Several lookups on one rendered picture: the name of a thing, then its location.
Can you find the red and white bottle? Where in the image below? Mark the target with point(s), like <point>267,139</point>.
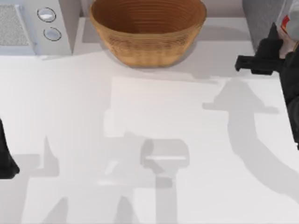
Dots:
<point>289,44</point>

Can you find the brown woven basket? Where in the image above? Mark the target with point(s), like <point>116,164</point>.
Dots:
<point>147,44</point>

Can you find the pale microwave oven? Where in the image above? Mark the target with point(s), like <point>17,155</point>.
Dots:
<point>66,25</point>

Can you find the small round microwave knob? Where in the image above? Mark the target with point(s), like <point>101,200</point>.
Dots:
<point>52,34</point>

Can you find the large round microwave knob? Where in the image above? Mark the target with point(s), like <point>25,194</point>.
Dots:
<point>46,14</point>

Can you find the microwave door with mesh window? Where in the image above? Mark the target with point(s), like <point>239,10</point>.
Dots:
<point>11,25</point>

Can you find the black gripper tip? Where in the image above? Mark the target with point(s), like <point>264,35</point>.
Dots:
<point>5,161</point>

